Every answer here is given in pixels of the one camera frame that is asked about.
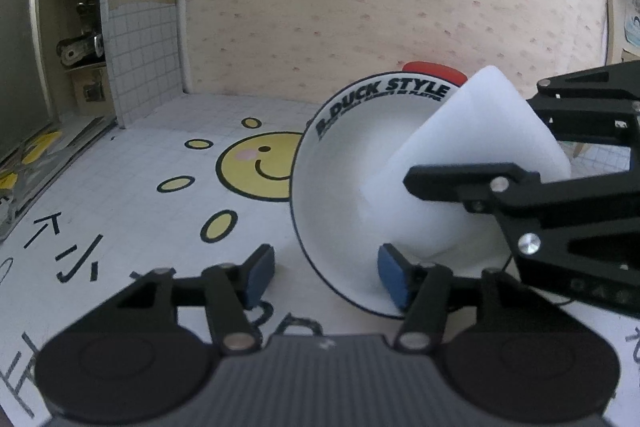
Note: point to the yellow bowl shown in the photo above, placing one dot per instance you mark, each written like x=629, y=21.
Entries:
x=340, y=187

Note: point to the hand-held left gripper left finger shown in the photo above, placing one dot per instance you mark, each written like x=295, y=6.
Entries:
x=260, y=277

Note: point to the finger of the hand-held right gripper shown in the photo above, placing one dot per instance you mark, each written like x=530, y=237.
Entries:
x=475, y=179
x=600, y=79

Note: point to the cardboard box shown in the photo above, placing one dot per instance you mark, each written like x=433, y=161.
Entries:
x=87, y=89

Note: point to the black roller skate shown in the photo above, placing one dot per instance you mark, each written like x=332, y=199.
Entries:
x=75, y=49

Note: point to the wooden side cabinet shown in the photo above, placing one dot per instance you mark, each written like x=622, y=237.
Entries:
x=140, y=57

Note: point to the sea scene wall poster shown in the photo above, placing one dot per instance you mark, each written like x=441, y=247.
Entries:
x=634, y=27

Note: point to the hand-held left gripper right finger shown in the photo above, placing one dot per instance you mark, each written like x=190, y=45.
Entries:
x=392, y=277

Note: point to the white sponge block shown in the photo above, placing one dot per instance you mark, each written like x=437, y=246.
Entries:
x=475, y=132

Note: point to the red cylindrical speaker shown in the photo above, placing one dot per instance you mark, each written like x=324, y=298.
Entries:
x=432, y=68

